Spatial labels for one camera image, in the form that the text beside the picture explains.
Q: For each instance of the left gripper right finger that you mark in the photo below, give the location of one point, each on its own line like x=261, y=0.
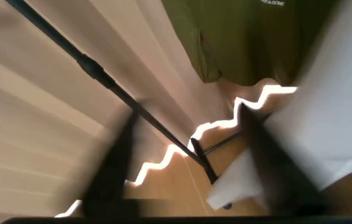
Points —
x=281, y=186

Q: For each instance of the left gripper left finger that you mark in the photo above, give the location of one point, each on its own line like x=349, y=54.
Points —
x=110, y=186

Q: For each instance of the pale grey garment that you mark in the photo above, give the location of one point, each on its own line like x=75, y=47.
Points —
x=334, y=109

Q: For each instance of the green long-sleeved shirt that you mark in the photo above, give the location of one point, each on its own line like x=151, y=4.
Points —
x=241, y=40

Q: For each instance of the black clothes rack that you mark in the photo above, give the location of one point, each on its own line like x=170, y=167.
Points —
x=92, y=68

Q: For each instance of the beige curtain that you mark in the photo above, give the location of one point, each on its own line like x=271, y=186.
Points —
x=23, y=93

